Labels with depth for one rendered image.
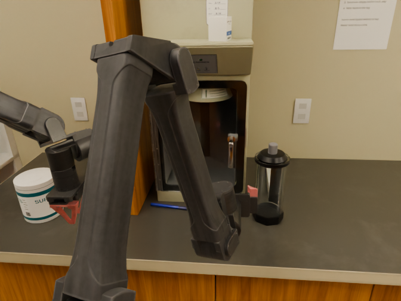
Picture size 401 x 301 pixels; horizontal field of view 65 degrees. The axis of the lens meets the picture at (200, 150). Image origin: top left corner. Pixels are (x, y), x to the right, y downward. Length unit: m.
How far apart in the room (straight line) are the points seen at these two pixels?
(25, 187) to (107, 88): 0.76
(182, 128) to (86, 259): 0.25
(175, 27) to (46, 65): 0.82
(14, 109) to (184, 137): 0.40
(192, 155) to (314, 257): 0.57
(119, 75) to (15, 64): 1.33
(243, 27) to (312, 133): 0.74
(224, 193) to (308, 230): 0.48
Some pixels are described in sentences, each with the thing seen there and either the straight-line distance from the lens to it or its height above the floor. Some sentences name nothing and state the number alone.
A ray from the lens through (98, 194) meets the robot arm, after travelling 0.41.
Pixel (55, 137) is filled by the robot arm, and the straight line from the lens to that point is 0.79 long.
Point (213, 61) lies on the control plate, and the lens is 0.91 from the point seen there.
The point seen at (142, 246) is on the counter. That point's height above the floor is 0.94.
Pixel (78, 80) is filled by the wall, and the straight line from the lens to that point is 1.60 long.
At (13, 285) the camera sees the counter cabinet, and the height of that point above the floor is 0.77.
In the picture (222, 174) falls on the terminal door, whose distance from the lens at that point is 1.09.
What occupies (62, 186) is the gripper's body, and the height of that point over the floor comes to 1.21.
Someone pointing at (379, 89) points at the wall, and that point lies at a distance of 1.57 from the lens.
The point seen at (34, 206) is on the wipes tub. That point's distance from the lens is 1.19.
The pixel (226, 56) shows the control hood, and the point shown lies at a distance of 0.89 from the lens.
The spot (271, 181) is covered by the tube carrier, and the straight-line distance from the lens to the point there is 1.00.
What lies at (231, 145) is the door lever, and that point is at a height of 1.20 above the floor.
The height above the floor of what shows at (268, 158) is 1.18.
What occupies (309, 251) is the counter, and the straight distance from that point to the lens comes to 1.02.
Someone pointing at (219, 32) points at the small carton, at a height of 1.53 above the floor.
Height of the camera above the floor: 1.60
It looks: 24 degrees down
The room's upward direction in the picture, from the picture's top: 1 degrees counter-clockwise
